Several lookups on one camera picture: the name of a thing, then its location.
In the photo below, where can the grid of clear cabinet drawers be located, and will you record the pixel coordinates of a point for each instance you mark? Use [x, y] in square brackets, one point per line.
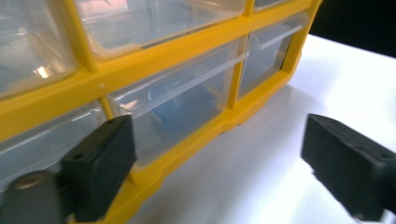
[31, 46]

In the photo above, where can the small blue box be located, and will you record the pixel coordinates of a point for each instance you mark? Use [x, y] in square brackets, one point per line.
[183, 109]

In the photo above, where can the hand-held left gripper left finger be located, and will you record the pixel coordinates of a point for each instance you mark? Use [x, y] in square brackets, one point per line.
[96, 168]

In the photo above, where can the transparent plastic drawer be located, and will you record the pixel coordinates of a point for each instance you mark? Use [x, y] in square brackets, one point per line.
[218, 77]

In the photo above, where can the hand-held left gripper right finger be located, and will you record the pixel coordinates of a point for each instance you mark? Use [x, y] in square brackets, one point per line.
[348, 165]

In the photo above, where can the yellow black drawer cabinet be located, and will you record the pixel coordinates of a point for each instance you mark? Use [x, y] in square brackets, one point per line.
[62, 90]

